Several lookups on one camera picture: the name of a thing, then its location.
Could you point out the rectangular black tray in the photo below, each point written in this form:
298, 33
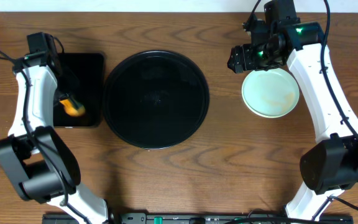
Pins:
83, 76

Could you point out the round black tray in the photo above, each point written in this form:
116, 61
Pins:
155, 99

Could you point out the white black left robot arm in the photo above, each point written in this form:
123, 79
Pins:
39, 165

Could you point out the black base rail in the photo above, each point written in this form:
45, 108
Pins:
142, 218

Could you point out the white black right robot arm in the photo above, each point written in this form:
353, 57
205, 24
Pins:
331, 167

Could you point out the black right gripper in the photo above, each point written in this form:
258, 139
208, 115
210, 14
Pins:
243, 55

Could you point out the orange green sponge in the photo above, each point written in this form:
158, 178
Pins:
73, 107

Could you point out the light green plate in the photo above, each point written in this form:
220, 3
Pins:
270, 94

